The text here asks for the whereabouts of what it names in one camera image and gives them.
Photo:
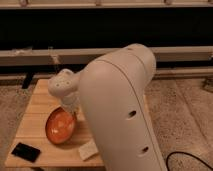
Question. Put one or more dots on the orange ceramic bowl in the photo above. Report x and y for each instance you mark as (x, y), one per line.
(60, 126)

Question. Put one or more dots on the white sponge block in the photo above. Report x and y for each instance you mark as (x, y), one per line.
(87, 150)

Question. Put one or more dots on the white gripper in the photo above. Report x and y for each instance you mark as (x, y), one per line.
(70, 104)

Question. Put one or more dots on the wooden table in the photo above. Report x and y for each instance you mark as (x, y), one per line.
(31, 131)

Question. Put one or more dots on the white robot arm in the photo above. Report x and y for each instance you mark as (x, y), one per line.
(110, 91)

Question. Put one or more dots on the black smartphone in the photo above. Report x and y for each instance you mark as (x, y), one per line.
(26, 152)

